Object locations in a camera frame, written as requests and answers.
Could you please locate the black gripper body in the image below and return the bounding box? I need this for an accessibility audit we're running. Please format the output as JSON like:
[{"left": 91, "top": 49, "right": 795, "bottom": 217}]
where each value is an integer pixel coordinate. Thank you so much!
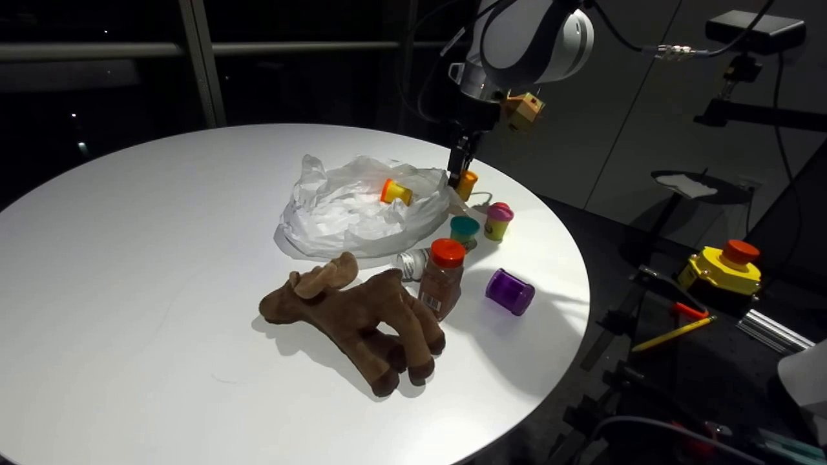
[{"left": 454, "top": 99, "right": 500, "bottom": 159}]

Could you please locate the spice jar orange lid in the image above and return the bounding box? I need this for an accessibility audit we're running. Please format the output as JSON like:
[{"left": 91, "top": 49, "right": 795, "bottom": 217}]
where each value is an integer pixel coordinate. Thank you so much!
[{"left": 419, "top": 238, "right": 466, "bottom": 320}]

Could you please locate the white plastic bag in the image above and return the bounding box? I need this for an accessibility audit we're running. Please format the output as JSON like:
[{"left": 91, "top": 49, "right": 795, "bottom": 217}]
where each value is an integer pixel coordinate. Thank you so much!
[{"left": 276, "top": 155, "right": 469, "bottom": 258}]

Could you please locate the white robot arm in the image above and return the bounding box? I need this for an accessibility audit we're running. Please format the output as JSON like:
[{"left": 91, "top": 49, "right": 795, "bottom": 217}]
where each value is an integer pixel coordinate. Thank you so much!
[{"left": 444, "top": 0, "right": 593, "bottom": 190}]

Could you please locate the yellow green wrist camera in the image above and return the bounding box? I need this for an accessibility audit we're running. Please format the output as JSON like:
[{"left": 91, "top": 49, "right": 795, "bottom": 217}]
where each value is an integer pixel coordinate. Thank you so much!
[{"left": 503, "top": 94, "right": 544, "bottom": 129}]

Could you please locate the black camera on stand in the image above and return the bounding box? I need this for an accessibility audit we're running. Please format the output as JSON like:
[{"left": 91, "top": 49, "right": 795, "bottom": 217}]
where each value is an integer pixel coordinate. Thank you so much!
[{"left": 705, "top": 12, "right": 805, "bottom": 84}]

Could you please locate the yellow tub orange lid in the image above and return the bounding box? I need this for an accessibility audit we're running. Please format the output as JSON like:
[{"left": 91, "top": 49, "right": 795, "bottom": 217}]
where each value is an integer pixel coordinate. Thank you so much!
[{"left": 379, "top": 179, "right": 413, "bottom": 208}]

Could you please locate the brown plush moose toy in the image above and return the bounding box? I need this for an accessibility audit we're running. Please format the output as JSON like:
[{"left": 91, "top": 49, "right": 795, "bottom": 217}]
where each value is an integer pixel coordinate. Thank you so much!
[{"left": 259, "top": 253, "right": 444, "bottom": 399}]

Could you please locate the orange lid dough tub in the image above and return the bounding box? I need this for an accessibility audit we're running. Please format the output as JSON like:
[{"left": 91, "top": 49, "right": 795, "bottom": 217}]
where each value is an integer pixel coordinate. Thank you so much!
[{"left": 458, "top": 170, "right": 477, "bottom": 201}]

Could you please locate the purple plastic jar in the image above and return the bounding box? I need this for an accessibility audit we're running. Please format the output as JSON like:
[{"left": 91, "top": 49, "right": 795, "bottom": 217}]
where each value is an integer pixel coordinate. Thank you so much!
[{"left": 485, "top": 269, "right": 535, "bottom": 316}]

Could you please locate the yellow emergency stop button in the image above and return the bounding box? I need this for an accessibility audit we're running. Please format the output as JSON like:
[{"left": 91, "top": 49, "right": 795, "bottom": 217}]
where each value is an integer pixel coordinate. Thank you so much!
[{"left": 676, "top": 240, "right": 761, "bottom": 297}]

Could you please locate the aluminium frame rail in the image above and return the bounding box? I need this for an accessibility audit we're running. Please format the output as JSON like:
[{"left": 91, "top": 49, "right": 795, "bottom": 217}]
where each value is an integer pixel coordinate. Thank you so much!
[{"left": 742, "top": 311, "right": 814, "bottom": 353}]

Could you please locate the teal lid dough tub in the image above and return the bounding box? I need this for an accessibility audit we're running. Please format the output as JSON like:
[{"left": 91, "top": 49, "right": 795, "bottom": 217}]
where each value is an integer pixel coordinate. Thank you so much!
[{"left": 449, "top": 214, "right": 480, "bottom": 250}]

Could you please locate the metal window railing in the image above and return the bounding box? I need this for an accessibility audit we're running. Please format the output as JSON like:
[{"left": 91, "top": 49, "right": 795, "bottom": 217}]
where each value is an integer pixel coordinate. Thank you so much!
[{"left": 0, "top": 0, "right": 469, "bottom": 139}]

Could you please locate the yellow handled tool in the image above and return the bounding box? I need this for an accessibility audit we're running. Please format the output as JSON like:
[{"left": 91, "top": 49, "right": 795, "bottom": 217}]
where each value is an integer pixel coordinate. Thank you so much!
[{"left": 630, "top": 303, "right": 712, "bottom": 355}]

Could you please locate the purple lid dough tub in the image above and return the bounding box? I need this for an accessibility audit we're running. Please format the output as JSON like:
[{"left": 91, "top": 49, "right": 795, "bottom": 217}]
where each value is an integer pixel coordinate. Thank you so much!
[{"left": 484, "top": 201, "right": 515, "bottom": 243}]

